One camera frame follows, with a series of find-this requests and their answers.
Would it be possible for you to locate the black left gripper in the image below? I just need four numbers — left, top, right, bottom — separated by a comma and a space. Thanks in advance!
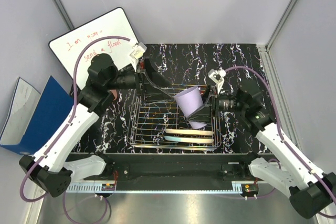
106, 57, 173, 104

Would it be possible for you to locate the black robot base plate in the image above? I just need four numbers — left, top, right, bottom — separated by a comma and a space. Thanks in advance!
71, 153, 258, 187

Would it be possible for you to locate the blue binder folder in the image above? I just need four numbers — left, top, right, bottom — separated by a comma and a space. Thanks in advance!
1, 76, 74, 155

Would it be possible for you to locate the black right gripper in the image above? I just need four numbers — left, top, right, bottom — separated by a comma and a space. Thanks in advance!
187, 84, 247, 124

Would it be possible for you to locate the teal plate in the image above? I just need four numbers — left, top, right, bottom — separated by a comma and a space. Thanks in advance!
164, 136, 214, 144

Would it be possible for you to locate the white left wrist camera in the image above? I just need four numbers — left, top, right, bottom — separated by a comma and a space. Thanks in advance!
129, 42, 147, 70

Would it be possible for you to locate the white slotted cable duct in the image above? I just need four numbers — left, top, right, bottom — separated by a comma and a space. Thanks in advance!
66, 180, 259, 195

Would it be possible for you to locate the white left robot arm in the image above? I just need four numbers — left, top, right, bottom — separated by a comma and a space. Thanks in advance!
19, 54, 172, 197

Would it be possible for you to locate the pink plastic cup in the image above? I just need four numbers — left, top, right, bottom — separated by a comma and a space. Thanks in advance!
110, 90, 118, 101

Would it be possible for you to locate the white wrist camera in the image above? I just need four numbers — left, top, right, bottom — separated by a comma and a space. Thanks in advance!
208, 69, 226, 93
129, 42, 147, 70

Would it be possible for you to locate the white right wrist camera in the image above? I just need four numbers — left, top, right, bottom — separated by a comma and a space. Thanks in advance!
208, 69, 226, 93

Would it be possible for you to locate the wire dish rack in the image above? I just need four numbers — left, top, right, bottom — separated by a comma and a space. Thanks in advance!
128, 94, 222, 153

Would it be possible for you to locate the cream pink plate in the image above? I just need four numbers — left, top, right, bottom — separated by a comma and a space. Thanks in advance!
165, 129, 214, 136

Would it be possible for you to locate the black marble pattern mat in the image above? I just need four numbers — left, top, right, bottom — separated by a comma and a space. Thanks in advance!
73, 44, 269, 154

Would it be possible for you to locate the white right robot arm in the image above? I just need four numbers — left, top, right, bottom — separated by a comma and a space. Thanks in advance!
187, 80, 335, 219

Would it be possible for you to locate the lilac plastic cup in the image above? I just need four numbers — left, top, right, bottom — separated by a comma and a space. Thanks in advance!
174, 86, 203, 118

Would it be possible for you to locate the white dry-erase board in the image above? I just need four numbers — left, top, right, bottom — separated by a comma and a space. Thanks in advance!
49, 7, 139, 89

